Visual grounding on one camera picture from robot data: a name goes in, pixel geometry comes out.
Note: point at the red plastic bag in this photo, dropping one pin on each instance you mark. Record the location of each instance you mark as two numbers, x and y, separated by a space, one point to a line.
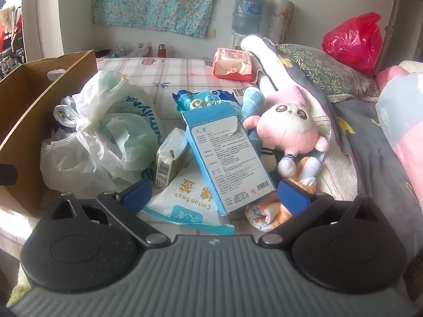
353 43

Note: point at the weathered wardrobe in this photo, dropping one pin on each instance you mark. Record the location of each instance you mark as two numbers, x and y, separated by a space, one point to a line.
409 23

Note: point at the bicycle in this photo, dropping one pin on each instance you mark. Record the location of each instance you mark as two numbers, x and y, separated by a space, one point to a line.
13 49

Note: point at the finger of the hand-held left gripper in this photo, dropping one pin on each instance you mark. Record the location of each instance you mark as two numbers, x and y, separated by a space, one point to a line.
7 174

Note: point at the white cotton swab bag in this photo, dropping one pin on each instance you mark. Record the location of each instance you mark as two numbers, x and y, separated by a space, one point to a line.
185 203

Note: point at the blue water jug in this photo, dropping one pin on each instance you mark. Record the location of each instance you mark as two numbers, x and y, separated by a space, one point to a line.
246 16

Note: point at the brown cardboard box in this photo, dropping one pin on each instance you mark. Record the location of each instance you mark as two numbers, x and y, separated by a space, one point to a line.
19 122

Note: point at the white water dispenser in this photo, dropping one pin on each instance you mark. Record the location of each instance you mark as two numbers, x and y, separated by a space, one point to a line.
236 43

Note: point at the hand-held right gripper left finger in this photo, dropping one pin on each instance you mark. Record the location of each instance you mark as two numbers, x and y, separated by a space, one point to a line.
135 195

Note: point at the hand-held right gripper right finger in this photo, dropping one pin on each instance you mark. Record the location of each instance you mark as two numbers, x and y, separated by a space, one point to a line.
294 198

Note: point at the grey floral pillow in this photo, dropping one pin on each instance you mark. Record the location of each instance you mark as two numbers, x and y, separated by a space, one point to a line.
324 69

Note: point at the clear plastic bag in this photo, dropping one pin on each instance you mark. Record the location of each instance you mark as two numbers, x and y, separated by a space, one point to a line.
137 52

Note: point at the white and green plastic bag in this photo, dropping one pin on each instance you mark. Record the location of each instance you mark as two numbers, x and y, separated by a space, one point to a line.
99 132

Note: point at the patterned paper roll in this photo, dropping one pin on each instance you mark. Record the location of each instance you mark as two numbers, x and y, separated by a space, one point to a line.
279 19

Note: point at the grey blanket with yellow prints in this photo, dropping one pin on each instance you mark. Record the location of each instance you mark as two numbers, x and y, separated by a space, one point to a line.
370 145

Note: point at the gold tissue pack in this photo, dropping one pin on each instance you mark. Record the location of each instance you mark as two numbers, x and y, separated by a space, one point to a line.
167 168

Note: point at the teal floral cloth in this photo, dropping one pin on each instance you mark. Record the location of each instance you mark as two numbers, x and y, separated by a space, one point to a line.
148 3

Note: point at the pink patchwork quilt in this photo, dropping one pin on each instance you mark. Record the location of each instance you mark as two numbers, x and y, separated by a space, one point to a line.
406 115

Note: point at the pink plush toy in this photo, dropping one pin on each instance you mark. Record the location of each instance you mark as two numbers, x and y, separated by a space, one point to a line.
287 132

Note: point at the blue and white packet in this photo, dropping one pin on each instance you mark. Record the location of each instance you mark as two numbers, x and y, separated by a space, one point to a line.
198 100

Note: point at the wall socket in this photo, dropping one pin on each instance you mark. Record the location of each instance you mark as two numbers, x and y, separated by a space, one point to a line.
211 33
144 44

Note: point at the pink wet wipes pack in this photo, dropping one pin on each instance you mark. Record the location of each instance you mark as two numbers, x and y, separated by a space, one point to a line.
231 66

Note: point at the blue towel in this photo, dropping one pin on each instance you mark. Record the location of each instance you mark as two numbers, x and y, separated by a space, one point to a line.
252 100

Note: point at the white stitched-edge blanket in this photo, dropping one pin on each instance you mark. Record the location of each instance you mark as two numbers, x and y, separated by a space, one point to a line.
340 158

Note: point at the blue paper box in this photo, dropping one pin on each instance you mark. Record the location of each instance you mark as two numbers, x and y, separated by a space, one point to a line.
224 165

